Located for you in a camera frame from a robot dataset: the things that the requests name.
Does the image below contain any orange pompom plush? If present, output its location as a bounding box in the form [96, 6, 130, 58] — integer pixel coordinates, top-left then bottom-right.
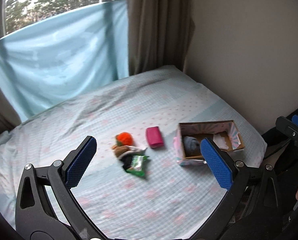
[115, 132, 133, 146]

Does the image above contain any grey blue rolled sock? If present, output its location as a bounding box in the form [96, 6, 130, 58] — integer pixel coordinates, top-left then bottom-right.
[183, 136, 201, 157]

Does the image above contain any magenta leather pouch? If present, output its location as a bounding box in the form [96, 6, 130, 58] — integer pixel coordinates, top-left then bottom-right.
[146, 126, 164, 148]

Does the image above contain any black sock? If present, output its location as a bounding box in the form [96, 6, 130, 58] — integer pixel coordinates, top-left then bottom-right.
[121, 154, 133, 172]

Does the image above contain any light blue bed sheet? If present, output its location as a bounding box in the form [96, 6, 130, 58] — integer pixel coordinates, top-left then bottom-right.
[0, 67, 266, 239]

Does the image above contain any white paper in box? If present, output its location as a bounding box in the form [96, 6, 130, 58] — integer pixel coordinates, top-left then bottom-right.
[212, 132, 229, 151]

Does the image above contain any light blue hanging cloth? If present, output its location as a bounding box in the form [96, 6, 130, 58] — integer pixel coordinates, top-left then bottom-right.
[0, 0, 129, 121]

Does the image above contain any green wet wipes pack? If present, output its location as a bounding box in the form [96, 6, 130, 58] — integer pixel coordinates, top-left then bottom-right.
[127, 155, 149, 177]

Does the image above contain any brown fuzzy plush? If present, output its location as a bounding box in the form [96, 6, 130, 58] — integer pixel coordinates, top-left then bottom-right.
[112, 145, 130, 158]

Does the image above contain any pink cardboard box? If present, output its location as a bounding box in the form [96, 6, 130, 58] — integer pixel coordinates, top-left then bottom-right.
[173, 120, 244, 166]

